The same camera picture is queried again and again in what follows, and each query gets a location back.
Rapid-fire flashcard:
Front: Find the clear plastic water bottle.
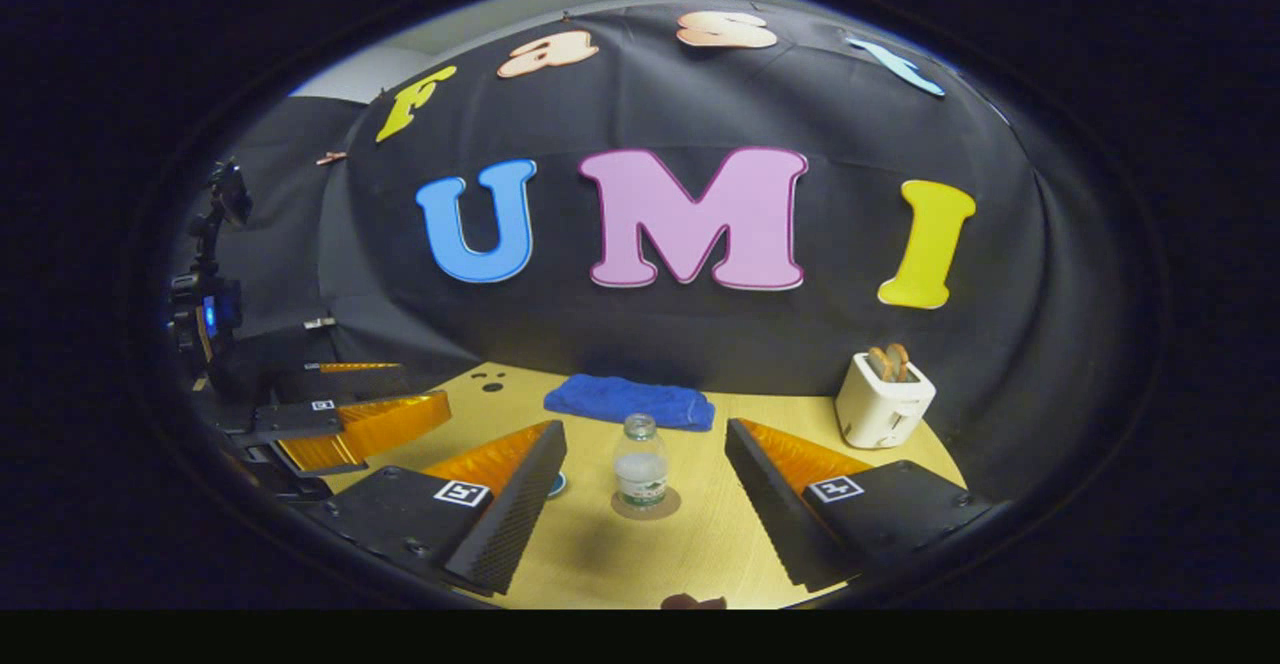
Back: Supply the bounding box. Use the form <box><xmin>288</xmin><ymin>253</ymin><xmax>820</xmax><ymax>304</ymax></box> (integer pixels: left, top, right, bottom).
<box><xmin>612</xmin><ymin>413</ymin><xmax>670</xmax><ymax>510</ymax></box>

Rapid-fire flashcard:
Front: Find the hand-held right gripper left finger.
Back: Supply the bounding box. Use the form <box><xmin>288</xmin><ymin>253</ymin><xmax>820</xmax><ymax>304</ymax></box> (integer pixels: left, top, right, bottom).
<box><xmin>320</xmin><ymin>419</ymin><xmax>569</xmax><ymax>597</ymax></box>

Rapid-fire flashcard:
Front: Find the round brown coaster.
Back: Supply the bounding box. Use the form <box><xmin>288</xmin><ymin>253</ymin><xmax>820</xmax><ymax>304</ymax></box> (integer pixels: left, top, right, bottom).
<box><xmin>610</xmin><ymin>484</ymin><xmax>682</xmax><ymax>521</ymax></box>

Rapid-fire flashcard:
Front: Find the blue towel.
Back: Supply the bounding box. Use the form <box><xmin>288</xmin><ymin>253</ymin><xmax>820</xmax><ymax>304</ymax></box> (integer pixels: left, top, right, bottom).
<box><xmin>543</xmin><ymin>374</ymin><xmax>717</xmax><ymax>432</ymax></box>

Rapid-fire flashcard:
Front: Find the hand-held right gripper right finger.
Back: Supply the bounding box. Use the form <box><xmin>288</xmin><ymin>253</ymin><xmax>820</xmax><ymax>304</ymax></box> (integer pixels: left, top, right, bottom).
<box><xmin>724</xmin><ymin>417</ymin><xmax>1011</xmax><ymax>593</ymax></box>

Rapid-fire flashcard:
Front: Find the black backdrop cloth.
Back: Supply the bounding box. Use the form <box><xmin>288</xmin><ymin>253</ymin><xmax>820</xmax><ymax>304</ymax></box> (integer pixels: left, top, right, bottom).
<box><xmin>180</xmin><ymin>0</ymin><xmax>1141</xmax><ymax>505</ymax></box>

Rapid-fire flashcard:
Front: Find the white toaster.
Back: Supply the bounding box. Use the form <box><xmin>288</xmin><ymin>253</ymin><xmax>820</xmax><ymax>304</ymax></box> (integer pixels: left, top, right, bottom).
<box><xmin>835</xmin><ymin>351</ymin><xmax>938</xmax><ymax>450</ymax></box>

